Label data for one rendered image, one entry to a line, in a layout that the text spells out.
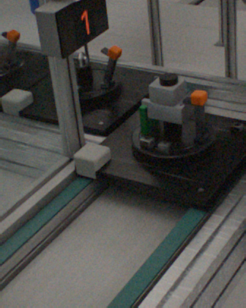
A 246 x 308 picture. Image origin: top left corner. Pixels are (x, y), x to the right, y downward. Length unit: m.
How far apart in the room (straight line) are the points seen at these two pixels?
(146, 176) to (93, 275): 0.19
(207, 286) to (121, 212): 0.23
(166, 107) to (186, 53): 0.67
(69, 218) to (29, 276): 0.14
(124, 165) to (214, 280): 0.26
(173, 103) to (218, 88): 0.28
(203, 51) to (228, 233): 0.85
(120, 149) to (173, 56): 0.62
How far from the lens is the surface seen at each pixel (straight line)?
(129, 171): 1.11
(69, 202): 1.10
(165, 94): 1.10
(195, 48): 1.79
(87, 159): 1.12
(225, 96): 1.37
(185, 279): 0.92
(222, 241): 0.97
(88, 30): 1.06
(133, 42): 1.85
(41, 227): 1.06
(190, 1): 2.19
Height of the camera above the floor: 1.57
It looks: 31 degrees down
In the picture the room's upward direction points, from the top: 7 degrees counter-clockwise
